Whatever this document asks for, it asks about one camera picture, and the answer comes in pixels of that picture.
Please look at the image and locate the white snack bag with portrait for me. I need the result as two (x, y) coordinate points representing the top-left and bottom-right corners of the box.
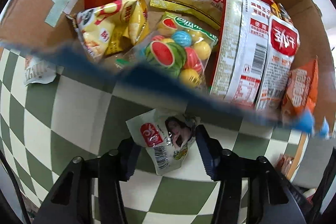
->
(126, 109), (201, 176)

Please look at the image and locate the orange triangular snack bag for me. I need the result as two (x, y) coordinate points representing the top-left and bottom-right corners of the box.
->
(281, 57), (318, 118)

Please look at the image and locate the red white long snack packet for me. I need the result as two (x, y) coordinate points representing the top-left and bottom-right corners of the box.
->
(210, 0), (278, 107)

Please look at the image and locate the white pizza snack bag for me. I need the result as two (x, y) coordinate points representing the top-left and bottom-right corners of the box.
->
(23, 55), (56, 86)

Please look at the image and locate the red white clear snack packet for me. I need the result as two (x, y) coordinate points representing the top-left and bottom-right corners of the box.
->
(255, 15), (300, 110)

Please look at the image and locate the colourful gumball candy bag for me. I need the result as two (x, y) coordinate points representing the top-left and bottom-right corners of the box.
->
(116, 12), (218, 90)

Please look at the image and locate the yellow panda chips bag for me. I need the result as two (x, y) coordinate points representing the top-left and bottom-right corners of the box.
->
(67, 0), (149, 63)

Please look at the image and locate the brown red snack bag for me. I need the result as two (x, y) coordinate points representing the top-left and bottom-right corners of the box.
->
(275, 154), (294, 176)

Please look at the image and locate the green checkered table mat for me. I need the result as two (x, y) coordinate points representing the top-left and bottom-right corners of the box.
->
(1, 49), (308, 223)

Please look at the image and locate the cardboard box with blue front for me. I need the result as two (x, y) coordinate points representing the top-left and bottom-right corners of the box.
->
(1, 0), (335, 137)

